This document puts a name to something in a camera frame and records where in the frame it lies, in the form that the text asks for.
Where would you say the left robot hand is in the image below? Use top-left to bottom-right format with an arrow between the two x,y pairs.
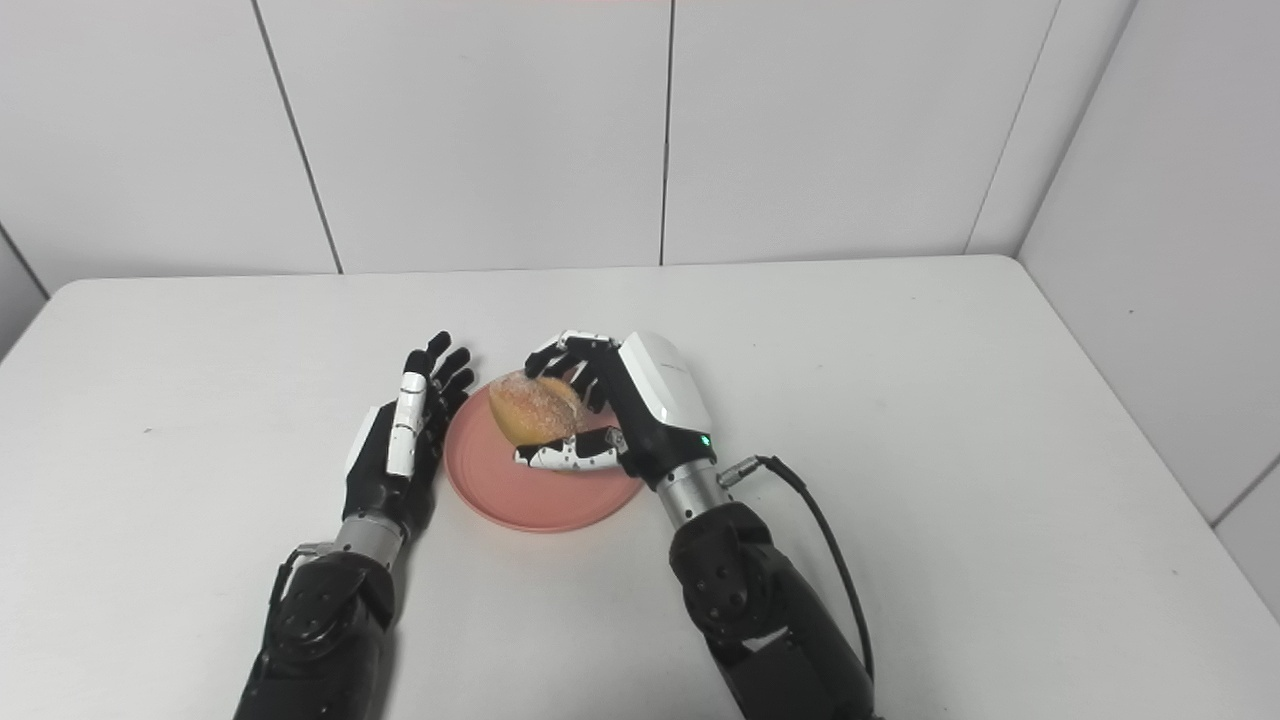
342,331 -> 477,541

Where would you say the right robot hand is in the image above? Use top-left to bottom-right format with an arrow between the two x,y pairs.
513,330 -> 719,491

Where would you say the golden bread roll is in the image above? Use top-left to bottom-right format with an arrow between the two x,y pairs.
487,371 -> 590,447

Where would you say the pink plate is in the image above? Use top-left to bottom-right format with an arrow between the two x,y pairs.
443,383 -> 646,533

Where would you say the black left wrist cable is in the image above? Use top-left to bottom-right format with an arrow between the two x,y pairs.
265,543 -> 336,621

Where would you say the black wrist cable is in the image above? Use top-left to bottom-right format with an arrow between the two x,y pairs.
265,543 -> 336,621
718,454 -> 877,686

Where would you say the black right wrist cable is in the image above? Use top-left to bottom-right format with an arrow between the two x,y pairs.
718,454 -> 877,686

